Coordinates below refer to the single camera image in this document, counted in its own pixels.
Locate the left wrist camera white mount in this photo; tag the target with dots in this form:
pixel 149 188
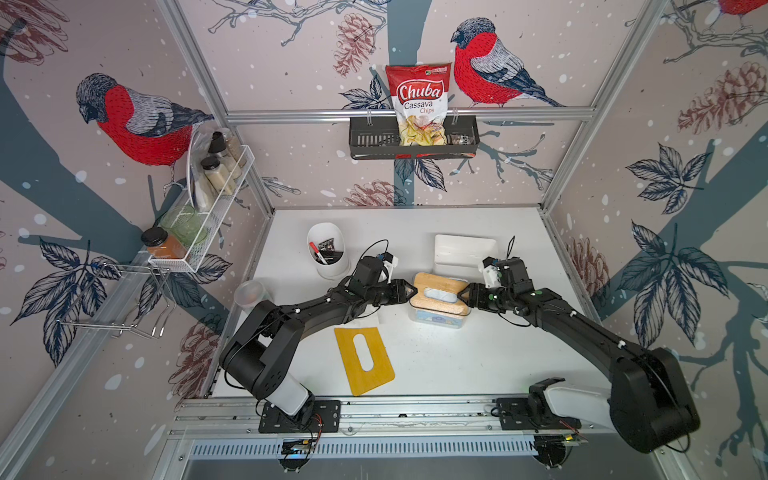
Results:
pixel 389 263

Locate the black wall basket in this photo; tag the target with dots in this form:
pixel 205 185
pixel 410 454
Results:
pixel 384 138

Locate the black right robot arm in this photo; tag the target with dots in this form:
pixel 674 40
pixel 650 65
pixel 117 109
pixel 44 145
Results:
pixel 649 403

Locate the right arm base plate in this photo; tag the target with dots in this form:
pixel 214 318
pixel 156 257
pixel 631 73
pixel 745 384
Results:
pixel 522 413

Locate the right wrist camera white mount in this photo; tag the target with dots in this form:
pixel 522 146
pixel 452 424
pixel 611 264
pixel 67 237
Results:
pixel 490 273

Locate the aluminium front rail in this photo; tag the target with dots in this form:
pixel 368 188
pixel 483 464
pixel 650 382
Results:
pixel 370 416

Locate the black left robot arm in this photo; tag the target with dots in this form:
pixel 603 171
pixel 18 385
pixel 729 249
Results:
pixel 259 354

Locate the white oval cup holder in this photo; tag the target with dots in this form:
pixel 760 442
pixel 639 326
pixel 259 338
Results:
pixel 329 239

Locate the beige bottle black cap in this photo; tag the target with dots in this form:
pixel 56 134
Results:
pixel 219 148
pixel 218 175

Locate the white tissue paper pack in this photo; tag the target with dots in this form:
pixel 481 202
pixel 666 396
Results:
pixel 369 319

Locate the yellow tissue box lid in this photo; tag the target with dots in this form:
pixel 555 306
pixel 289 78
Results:
pixel 365 359

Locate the bamboo tissue box lid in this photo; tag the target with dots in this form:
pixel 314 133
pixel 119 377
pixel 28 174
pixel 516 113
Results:
pixel 439 294

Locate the clear plastic tissue box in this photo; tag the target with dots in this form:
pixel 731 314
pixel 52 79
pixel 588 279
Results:
pixel 437 301

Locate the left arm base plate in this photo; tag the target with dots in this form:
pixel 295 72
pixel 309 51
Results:
pixel 317 416

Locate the green item in bag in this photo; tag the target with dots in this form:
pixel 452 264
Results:
pixel 186 224

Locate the white wire wall shelf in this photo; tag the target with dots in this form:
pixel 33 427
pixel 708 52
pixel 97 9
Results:
pixel 200 194

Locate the red marker pen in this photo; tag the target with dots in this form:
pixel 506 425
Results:
pixel 318 253

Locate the orange spice jar black lid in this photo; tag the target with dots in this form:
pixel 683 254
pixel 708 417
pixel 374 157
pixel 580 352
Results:
pixel 162 245

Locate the blue tissue paper pack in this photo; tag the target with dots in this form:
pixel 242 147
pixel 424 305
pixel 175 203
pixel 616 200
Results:
pixel 434 318

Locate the white plastic tissue box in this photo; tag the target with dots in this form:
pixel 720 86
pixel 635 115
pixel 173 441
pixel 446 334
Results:
pixel 463 251

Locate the red Chuba chips bag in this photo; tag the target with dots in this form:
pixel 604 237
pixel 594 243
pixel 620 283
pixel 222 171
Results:
pixel 419 96

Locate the clear plastic cup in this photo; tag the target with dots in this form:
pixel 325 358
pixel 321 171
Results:
pixel 250 293

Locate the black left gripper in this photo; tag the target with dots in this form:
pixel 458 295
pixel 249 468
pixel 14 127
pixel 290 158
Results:
pixel 403 298

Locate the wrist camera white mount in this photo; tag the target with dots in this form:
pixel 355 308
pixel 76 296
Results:
pixel 490 273
pixel 389 263

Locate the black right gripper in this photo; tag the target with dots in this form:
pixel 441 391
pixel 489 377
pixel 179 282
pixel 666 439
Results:
pixel 472 302

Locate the chrome wire rack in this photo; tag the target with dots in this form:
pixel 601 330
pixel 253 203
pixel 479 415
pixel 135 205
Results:
pixel 133 299

